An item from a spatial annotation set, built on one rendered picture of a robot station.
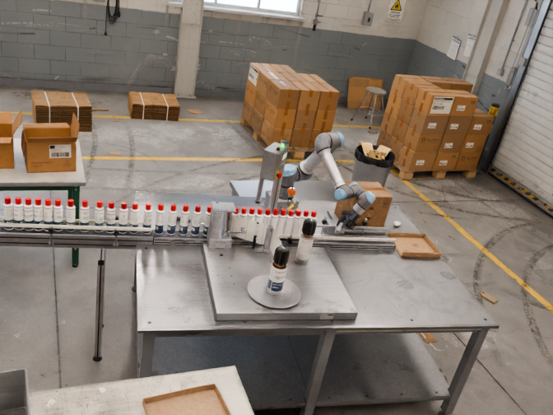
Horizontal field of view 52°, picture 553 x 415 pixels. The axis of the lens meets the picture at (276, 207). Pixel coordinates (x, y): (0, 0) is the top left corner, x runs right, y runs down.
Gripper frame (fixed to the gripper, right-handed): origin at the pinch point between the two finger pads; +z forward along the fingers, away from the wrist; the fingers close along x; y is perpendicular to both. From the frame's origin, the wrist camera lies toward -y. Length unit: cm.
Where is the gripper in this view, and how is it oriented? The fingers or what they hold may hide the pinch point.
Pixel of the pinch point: (336, 231)
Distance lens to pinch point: 390.2
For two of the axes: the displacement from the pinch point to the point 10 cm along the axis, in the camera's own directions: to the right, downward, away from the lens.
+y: 2.2, 4.9, -8.5
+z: -6.3, 7.3, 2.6
